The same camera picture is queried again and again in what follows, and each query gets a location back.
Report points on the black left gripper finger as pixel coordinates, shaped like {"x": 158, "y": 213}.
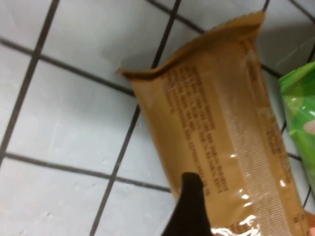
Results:
{"x": 189, "y": 211}

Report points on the plain brown biscuit packet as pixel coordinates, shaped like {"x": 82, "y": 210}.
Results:
{"x": 221, "y": 123}

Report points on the orange foam block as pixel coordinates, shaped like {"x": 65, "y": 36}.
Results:
{"x": 311, "y": 226}

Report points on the green Lay's chip bag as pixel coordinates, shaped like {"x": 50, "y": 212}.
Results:
{"x": 302, "y": 110}

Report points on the white grid tablecloth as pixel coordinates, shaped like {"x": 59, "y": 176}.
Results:
{"x": 73, "y": 110}

